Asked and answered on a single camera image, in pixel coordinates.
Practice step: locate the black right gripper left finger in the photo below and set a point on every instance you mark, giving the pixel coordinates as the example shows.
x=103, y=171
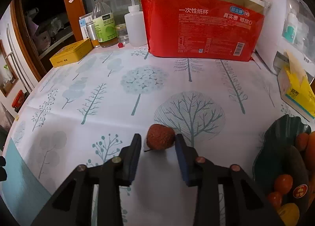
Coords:
x=71, y=204

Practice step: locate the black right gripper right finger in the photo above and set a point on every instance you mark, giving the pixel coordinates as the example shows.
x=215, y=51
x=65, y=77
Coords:
x=244, y=202

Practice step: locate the dark red lychee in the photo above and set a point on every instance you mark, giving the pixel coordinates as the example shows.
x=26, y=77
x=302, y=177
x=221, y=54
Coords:
x=159, y=137

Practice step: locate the cherry tomato far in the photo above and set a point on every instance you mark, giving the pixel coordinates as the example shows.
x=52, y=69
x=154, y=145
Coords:
x=275, y=199

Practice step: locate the cherry tomato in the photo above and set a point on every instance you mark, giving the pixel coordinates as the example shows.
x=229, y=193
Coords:
x=283, y=184
x=275, y=199

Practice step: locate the cherry tomato near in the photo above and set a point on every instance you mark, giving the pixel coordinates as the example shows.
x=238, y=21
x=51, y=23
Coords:
x=283, y=184

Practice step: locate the dark green scalloped plate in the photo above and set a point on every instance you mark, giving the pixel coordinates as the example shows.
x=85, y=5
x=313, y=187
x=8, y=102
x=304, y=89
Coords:
x=269, y=163

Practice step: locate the red apple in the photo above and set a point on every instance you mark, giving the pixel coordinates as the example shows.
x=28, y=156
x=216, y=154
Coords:
x=310, y=153

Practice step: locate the patterned tablecloth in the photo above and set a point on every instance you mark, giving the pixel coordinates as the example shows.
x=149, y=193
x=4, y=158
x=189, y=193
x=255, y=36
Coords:
x=86, y=112

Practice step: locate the yellow tissue pack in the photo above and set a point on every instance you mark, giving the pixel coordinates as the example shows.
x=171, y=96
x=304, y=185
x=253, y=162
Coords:
x=295, y=89

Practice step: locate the yellow flat box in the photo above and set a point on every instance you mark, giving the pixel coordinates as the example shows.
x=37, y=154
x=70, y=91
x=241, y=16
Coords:
x=71, y=53

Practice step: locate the small silver can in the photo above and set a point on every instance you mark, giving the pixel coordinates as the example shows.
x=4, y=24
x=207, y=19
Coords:
x=92, y=34

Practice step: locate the green label vinegar bottle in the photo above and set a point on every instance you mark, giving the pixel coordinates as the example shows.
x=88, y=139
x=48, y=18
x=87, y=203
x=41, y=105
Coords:
x=104, y=24

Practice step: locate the small glass jar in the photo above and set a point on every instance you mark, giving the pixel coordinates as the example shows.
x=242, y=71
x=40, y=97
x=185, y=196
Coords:
x=122, y=33

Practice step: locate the white storage box with bottles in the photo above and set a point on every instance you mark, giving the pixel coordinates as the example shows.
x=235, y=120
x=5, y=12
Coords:
x=288, y=27

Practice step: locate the white blue carton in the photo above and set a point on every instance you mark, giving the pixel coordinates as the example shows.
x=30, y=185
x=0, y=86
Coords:
x=83, y=20

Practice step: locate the red paper cup package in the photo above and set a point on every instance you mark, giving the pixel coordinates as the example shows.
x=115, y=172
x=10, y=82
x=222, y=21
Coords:
x=214, y=29

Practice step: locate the white squeeze bottle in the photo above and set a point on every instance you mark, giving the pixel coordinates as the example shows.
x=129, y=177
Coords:
x=134, y=21

